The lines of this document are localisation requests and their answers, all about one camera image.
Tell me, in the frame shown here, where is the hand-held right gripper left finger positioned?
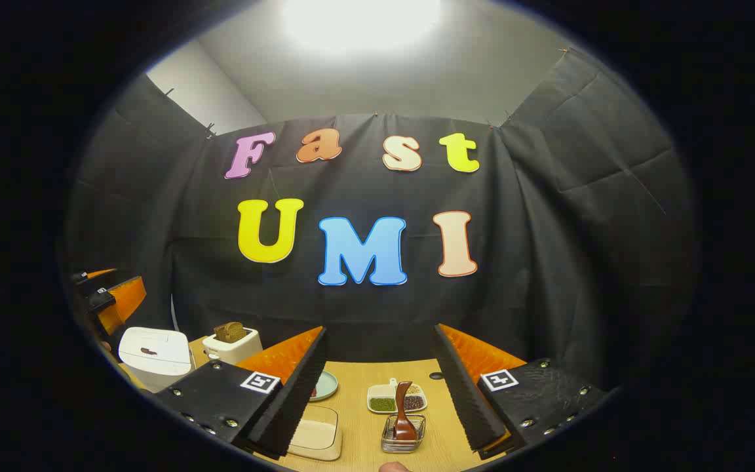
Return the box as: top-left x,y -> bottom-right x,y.
153,326 -> 328,461

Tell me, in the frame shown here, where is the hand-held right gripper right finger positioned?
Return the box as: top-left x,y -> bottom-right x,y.
431,323 -> 609,460

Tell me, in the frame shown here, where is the white rice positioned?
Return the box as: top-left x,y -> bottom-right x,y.
292,420 -> 338,450

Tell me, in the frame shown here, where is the brown wooden spoon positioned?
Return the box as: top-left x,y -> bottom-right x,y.
392,381 -> 419,441

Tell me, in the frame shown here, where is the white rice cooker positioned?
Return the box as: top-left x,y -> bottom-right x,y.
118,326 -> 195,394

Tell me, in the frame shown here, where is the metal wire chopstick holder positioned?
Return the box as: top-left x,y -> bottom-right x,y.
381,413 -> 427,454

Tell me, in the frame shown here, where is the clear rice container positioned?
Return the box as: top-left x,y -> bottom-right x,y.
286,404 -> 343,462

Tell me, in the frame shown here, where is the pale green plate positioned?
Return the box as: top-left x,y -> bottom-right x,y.
309,370 -> 339,402

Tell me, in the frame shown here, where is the cream white toaster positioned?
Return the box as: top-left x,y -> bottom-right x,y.
203,328 -> 263,366

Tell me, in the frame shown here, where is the white divided bean dish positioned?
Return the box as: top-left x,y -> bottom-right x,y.
367,378 -> 428,414

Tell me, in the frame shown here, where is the brown toast slice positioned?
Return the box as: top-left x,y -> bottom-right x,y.
214,321 -> 247,343

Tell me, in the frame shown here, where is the black backdrop cloth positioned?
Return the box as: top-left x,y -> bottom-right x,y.
66,49 -> 696,394

